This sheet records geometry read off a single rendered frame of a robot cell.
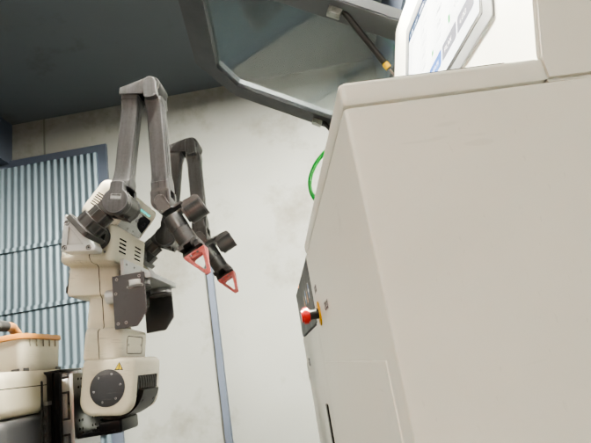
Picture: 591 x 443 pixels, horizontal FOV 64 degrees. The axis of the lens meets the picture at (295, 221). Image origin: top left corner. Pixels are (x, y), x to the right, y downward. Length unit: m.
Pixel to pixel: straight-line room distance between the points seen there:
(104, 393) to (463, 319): 1.25
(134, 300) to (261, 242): 2.03
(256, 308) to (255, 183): 0.93
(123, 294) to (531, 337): 1.25
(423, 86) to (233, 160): 3.21
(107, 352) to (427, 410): 1.23
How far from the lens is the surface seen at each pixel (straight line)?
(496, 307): 0.47
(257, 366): 3.37
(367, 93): 0.51
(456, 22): 0.89
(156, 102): 1.58
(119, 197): 1.47
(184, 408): 3.49
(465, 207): 0.49
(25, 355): 1.71
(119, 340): 1.56
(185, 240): 1.38
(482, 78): 0.56
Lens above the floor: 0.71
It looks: 16 degrees up
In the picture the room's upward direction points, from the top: 10 degrees counter-clockwise
